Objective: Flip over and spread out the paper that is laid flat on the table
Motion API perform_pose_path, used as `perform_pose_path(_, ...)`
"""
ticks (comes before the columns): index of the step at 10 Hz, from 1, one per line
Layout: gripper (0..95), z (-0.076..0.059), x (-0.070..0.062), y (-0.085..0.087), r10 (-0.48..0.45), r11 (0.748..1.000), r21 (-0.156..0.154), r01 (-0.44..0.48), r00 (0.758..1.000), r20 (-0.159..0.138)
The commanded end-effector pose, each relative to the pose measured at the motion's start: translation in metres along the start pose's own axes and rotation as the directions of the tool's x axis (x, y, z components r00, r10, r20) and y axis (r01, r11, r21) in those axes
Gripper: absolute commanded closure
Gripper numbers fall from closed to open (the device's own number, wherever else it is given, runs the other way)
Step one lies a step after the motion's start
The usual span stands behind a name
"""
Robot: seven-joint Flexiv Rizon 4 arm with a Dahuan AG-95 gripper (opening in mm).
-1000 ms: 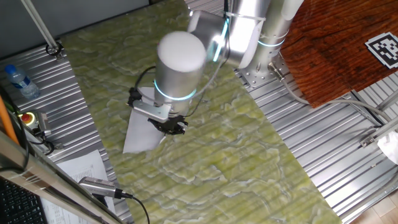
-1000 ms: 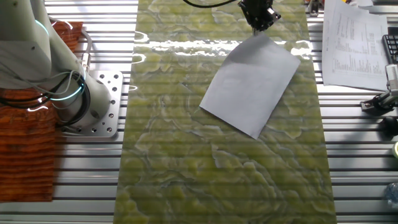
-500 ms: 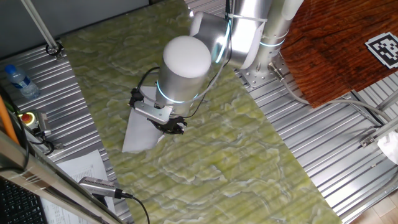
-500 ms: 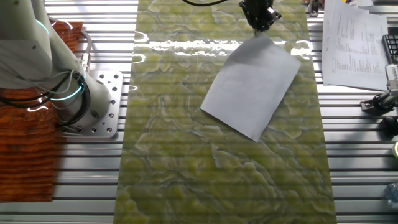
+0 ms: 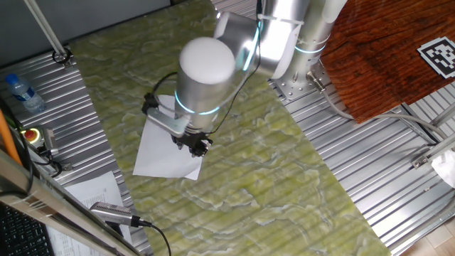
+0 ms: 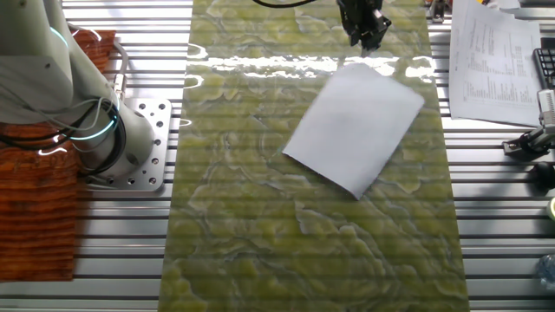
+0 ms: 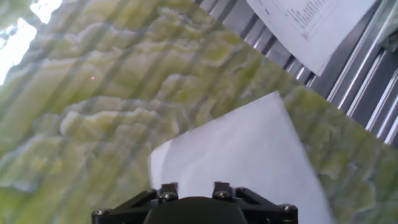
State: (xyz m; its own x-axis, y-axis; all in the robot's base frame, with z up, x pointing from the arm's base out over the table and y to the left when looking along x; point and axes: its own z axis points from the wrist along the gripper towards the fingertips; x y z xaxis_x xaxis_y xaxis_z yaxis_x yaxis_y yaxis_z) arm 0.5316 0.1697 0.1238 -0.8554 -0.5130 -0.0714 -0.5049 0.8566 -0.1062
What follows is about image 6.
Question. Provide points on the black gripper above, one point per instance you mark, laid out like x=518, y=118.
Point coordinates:
x=357, y=13

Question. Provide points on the printed white paper sheet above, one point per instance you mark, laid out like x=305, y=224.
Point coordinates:
x=494, y=69

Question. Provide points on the black keyboard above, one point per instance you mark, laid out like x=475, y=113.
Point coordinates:
x=546, y=65

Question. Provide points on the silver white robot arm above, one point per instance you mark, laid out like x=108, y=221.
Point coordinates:
x=43, y=78

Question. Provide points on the green marble pattern mat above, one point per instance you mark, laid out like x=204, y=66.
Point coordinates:
x=260, y=216

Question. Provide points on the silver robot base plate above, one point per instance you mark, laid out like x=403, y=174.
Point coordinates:
x=158, y=143

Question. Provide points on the black round knob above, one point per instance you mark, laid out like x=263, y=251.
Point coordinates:
x=542, y=175

